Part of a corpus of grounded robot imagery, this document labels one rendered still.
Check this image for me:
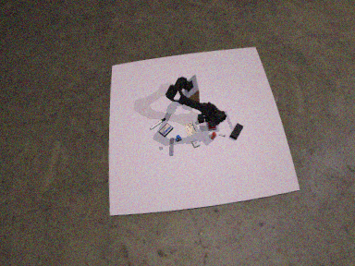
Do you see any black stamp pad tin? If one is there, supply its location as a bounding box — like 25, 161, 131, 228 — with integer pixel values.
159, 123, 173, 137

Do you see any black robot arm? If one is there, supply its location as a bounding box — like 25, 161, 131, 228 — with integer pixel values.
165, 77, 226, 127

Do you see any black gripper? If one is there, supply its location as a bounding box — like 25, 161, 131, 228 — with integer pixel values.
198, 114, 210, 123

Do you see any dark red ink pad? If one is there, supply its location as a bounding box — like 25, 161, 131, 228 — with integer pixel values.
207, 122, 217, 131

